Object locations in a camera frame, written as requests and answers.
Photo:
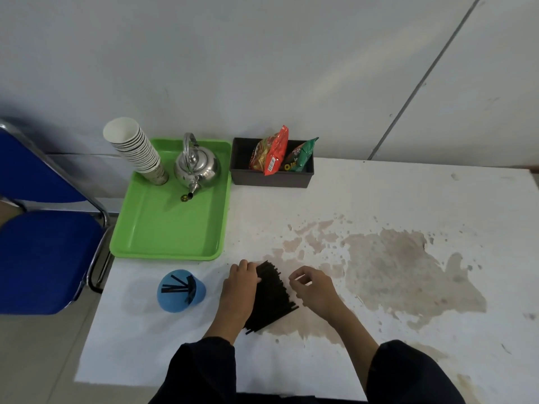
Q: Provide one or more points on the person's left hand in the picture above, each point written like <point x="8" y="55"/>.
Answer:
<point x="238" y="296"/>

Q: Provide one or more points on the person's right hand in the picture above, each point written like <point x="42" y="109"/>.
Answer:
<point x="320" y="294"/>

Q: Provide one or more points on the person's right thumb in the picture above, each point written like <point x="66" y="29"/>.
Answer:
<point x="300" y="286"/>

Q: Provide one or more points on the person's left fingers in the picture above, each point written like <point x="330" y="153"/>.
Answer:
<point x="244" y="270"/>

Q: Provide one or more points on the pile of black straws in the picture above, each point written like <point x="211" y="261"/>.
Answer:
<point x="271" y="298"/>

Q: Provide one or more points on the person's left forearm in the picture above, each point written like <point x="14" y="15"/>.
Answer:
<point x="206" y="366"/>

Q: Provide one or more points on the person's right forearm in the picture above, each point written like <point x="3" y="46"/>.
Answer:
<point x="379" y="361"/>

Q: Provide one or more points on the black straw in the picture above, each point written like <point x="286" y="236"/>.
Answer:
<point x="192" y="290"/>
<point x="173" y="290"/>
<point x="180" y="281"/>

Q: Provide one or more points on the blue plastic cup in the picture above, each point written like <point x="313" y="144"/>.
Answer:
<point x="172" y="302"/>

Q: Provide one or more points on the green plastic tray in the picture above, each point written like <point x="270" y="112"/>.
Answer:
<point x="164" y="227"/>

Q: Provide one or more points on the dark brown plastic box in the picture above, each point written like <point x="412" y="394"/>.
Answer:
<point x="269" y="180"/>

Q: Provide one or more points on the steel kettle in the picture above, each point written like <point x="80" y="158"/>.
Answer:
<point x="198" y="166"/>

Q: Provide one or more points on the red snack packet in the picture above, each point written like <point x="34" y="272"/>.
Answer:
<point x="271" y="153"/>

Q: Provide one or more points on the green snack packet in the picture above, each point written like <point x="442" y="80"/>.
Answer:
<point x="300" y="157"/>

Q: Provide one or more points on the stack of white paper cups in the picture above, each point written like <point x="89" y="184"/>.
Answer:
<point x="137" y="149"/>

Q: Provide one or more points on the blue folding chair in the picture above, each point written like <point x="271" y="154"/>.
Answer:
<point x="42" y="256"/>

